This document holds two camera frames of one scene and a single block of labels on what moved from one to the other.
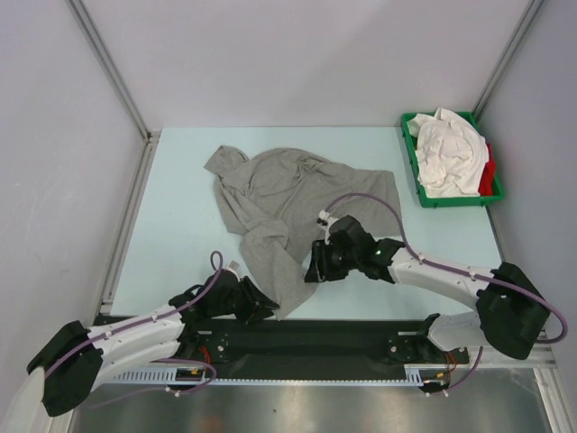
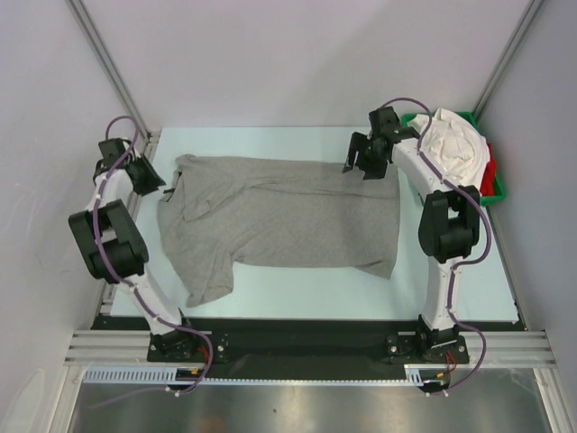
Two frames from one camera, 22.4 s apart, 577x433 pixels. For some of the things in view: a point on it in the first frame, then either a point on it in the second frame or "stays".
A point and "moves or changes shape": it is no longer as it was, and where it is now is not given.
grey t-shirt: [279, 201] moves or changes shape
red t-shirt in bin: [487, 179] stays
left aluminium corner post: [112, 65] stays
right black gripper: [319, 269] to [358, 142]
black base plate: [309, 344] stays
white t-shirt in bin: [451, 152] stays
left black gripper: [253, 311] to [154, 180]
